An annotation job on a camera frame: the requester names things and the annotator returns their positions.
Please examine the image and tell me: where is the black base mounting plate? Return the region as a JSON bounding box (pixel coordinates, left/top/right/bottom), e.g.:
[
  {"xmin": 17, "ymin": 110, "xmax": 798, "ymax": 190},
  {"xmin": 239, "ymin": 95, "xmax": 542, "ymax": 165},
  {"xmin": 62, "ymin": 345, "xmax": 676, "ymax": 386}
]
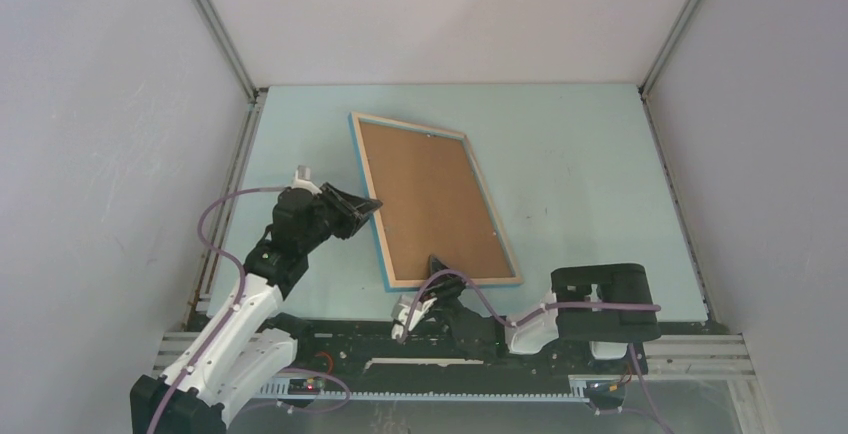
[{"xmin": 261, "ymin": 314, "xmax": 648, "ymax": 398}]

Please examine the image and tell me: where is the right aluminium corner post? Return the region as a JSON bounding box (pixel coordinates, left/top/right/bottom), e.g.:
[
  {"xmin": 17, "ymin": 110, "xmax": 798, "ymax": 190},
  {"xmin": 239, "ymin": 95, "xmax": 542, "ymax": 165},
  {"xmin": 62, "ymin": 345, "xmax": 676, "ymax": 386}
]
[{"xmin": 639, "ymin": 0, "xmax": 704, "ymax": 101}]

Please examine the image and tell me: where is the brown cardboard backing board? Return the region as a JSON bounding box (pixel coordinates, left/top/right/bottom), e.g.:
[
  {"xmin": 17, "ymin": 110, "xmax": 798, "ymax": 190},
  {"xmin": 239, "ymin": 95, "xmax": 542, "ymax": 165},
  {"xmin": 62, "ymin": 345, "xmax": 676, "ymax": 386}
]
[{"xmin": 357, "ymin": 120, "xmax": 517, "ymax": 283}]

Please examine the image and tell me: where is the left aluminium corner post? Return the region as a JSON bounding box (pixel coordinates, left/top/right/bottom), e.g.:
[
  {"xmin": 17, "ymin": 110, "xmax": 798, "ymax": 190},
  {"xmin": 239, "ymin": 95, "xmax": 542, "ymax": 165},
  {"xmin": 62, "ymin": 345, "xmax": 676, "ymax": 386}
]
[{"xmin": 192, "ymin": 0, "xmax": 259, "ymax": 103}]

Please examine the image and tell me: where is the wooden picture frame with glass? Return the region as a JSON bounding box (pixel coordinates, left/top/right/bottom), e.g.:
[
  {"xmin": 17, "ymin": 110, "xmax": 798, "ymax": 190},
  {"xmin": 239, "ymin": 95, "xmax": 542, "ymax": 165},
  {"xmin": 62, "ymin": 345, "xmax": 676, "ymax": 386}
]
[{"xmin": 348, "ymin": 111, "xmax": 525, "ymax": 293}]

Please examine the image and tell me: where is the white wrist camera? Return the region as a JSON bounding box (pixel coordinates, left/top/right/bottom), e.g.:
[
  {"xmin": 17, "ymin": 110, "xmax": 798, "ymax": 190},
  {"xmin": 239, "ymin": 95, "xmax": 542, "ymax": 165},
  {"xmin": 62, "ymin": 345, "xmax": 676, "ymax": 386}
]
[
  {"xmin": 289, "ymin": 165, "xmax": 321, "ymax": 195},
  {"xmin": 391, "ymin": 294, "xmax": 437, "ymax": 342}
]

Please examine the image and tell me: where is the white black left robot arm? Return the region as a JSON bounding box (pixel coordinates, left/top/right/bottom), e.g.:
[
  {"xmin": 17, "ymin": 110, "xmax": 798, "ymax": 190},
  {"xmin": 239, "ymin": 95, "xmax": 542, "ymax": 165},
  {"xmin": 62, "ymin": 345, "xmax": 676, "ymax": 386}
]
[{"xmin": 130, "ymin": 180, "xmax": 382, "ymax": 433}]

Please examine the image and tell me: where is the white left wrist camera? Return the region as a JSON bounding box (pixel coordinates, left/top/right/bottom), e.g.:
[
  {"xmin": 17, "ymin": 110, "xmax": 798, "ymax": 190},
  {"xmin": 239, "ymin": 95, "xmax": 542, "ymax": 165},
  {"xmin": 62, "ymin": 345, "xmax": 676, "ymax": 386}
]
[{"xmin": 289, "ymin": 165, "xmax": 321, "ymax": 195}]

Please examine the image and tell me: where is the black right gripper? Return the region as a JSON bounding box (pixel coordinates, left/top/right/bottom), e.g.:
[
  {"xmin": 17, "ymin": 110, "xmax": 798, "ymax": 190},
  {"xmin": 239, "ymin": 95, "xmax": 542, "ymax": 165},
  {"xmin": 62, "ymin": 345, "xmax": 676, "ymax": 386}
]
[{"xmin": 418, "ymin": 255, "xmax": 467, "ymax": 340}]

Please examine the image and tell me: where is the aluminium corner post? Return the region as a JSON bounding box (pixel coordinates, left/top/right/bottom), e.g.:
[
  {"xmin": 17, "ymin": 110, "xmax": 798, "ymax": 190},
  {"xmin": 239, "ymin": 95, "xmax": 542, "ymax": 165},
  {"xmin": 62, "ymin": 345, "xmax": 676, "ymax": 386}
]
[
  {"xmin": 639, "ymin": 0, "xmax": 704, "ymax": 101},
  {"xmin": 192, "ymin": 0, "xmax": 259, "ymax": 103}
]

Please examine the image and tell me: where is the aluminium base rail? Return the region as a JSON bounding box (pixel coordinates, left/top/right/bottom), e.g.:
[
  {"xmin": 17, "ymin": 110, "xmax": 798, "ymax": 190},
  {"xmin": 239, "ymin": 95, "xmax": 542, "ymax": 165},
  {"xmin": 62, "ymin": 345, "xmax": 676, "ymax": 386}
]
[{"xmin": 153, "ymin": 331, "xmax": 758, "ymax": 406}]

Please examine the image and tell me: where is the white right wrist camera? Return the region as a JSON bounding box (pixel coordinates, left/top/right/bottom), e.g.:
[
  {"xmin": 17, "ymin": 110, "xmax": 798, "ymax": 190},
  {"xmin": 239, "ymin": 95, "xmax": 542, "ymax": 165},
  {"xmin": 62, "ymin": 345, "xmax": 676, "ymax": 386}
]
[{"xmin": 391, "ymin": 294, "xmax": 437, "ymax": 342}]

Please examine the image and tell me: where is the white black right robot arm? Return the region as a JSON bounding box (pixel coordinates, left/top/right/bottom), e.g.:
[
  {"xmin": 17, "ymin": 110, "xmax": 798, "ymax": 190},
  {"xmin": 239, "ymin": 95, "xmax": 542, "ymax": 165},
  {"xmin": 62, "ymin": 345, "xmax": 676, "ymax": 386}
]
[{"xmin": 392, "ymin": 257, "xmax": 661, "ymax": 372}]

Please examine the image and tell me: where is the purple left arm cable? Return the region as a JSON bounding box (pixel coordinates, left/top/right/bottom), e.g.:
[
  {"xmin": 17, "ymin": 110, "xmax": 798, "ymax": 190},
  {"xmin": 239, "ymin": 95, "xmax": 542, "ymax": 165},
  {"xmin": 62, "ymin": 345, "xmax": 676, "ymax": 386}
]
[{"xmin": 145, "ymin": 185, "xmax": 352, "ymax": 434}]

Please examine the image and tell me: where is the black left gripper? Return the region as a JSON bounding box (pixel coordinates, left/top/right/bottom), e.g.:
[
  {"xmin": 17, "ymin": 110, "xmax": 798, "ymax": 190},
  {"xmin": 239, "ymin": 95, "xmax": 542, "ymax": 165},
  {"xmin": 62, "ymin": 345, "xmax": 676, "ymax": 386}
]
[{"xmin": 299, "ymin": 183, "xmax": 381, "ymax": 253}]

